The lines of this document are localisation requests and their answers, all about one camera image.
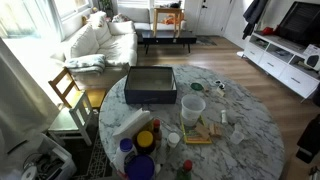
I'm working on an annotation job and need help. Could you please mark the folded grey blanket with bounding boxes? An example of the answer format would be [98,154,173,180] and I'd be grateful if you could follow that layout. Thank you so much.
[64,54,106,74]

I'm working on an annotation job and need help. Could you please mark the white sofa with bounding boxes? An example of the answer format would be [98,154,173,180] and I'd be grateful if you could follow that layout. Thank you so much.
[51,11,138,89]

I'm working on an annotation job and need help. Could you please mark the black television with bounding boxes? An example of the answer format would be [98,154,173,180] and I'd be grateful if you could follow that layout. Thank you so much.
[276,1,320,46]

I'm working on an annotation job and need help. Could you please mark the black white small toy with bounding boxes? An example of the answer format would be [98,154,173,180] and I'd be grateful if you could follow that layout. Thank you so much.
[214,80,225,90]

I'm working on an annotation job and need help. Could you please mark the black coffee table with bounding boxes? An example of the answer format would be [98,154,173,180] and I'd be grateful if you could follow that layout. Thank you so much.
[142,30,197,53]

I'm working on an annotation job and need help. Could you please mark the blue lid canister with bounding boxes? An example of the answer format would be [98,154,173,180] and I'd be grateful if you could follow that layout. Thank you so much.
[125,155,155,180]

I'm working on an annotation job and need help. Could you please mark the wooden block pair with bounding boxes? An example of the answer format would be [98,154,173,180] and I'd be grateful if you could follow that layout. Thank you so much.
[209,123,222,137]

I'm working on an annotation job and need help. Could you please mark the wooden chair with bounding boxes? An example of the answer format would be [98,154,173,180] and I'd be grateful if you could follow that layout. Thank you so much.
[48,68,106,109]

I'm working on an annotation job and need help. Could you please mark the white cap small jar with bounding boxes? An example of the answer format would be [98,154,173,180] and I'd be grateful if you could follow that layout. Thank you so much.
[167,133,180,148]

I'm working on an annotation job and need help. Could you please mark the green round lid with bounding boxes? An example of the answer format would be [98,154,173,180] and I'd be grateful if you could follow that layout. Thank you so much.
[190,83,203,91]

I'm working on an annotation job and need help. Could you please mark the yellow lid dark jar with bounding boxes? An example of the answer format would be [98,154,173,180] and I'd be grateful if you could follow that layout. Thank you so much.
[136,131,155,155]

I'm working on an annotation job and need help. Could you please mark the small wooden block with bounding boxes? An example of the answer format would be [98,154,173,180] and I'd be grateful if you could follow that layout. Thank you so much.
[216,87,225,97]

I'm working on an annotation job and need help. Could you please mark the wooden side table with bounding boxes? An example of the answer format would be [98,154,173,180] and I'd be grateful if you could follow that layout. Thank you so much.
[153,7,182,37]

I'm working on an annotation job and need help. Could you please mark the dark blue cardboard box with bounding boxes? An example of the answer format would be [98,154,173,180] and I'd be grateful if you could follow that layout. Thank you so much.
[124,66,177,104]

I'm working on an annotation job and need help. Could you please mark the white TV cabinet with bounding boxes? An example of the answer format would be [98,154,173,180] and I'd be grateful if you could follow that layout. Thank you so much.
[244,31,319,99]

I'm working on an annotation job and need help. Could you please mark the red cap hot sauce bottle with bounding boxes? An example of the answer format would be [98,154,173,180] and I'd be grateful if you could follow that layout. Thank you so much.
[153,119,162,148]

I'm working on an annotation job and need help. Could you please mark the small clear measuring cup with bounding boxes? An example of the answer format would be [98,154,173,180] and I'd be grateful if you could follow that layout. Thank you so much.
[230,130,244,144]

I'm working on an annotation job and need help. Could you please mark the clear plastic jar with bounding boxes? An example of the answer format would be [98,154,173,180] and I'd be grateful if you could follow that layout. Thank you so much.
[181,94,206,126]

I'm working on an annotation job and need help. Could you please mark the white blue cap bottle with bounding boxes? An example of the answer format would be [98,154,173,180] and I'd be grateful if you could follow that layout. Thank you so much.
[114,138,137,173]

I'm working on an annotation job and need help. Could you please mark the green bottle red cap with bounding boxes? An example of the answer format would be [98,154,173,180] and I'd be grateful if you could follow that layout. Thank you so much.
[175,160,193,180]

